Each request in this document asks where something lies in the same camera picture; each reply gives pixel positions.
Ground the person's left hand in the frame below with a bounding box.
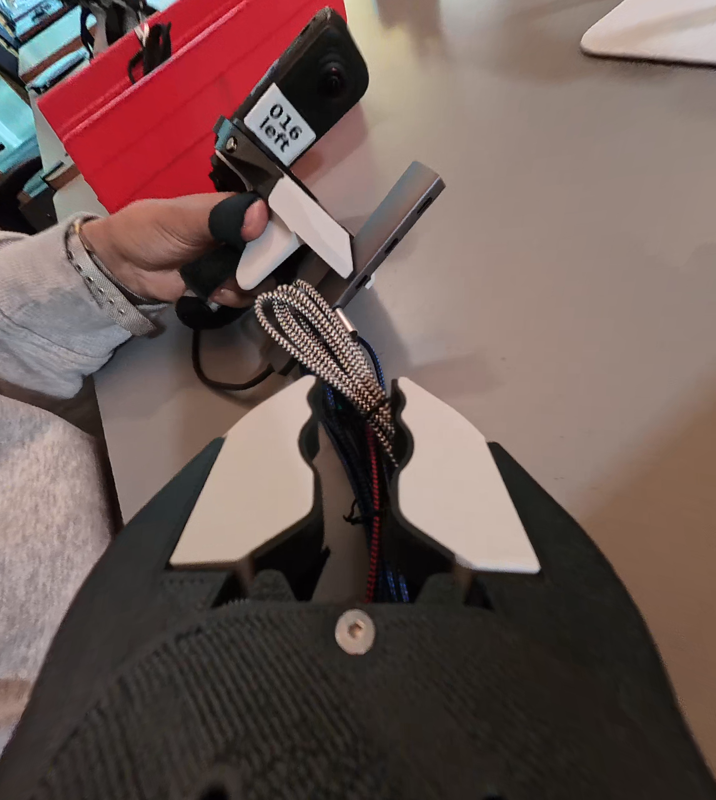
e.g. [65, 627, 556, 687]
[80, 192, 271, 310]

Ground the red black braided cable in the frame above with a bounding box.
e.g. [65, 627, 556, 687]
[361, 425, 391, 604]

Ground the black and white gadget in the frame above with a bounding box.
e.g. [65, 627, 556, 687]
[77, 0, 146, 60]

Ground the red plastic bin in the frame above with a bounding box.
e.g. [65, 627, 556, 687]
[36, 0, 349, 216]

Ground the grey sweatshirt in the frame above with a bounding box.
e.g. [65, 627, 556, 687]
[0, 375, 121, 800]

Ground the grey desk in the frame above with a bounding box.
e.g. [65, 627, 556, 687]
[17, 0, 716, 800]

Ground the silver mesh watch band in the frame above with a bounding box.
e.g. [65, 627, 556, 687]
[64, 215, 159, 338]

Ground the black braided cable bundle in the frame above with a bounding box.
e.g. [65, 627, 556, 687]
[128, 24, 172, 85]

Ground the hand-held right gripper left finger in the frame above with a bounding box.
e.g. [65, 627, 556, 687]
[169, 377, 324, 585]

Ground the black white braided cable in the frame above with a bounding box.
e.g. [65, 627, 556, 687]
[253, 280, 396, 466]

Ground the grey usb hub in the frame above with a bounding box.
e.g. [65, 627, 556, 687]
[192, 160, 446, 391]

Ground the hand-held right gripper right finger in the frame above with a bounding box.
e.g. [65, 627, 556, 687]
[390, 377, 544, 577]

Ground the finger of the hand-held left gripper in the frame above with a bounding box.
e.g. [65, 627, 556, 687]
[268, 180, 355, 280]

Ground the person's left forearm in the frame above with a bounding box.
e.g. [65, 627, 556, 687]
[0, 215, 140, 401]

